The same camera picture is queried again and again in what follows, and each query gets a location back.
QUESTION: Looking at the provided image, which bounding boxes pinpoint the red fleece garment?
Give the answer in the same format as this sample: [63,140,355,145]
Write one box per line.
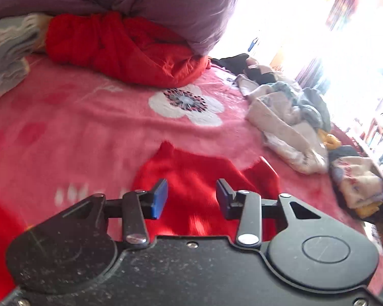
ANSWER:
[0,142,280,301]

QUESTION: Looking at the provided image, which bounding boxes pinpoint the folded white printed clothes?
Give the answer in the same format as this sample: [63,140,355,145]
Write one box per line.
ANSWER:
[331,156,383,209]

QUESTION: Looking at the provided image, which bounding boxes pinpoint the folded grey clothes stack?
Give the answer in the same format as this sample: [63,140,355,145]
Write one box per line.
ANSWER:
[0,13,51,96]

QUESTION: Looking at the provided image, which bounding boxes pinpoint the white lilac jacket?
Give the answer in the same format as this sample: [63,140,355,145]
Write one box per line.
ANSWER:
[234,75,328,175]

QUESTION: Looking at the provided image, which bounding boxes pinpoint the yellow garment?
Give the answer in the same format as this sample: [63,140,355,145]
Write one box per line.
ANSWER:
[318,129,342,151]

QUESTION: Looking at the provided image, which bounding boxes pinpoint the pink floral fleece blanket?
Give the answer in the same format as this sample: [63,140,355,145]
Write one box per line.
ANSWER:
[0,54,383,303]

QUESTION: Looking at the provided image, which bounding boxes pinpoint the grey-blue garment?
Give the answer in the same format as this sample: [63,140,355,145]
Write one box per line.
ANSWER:
[270,81,331,132]

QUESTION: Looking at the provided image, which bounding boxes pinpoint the black garment at bed end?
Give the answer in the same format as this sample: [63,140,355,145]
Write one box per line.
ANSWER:
[211,53,277,85]

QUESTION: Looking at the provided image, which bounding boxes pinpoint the desk shelf with books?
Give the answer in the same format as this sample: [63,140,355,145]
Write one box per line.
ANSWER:
[353,112,383,173]

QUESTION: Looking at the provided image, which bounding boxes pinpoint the red quilt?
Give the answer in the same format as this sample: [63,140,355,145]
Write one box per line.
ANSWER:
[45,12,210,88]

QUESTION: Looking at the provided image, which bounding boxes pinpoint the curtain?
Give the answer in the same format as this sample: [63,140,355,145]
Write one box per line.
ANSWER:
[296,0,358,88]

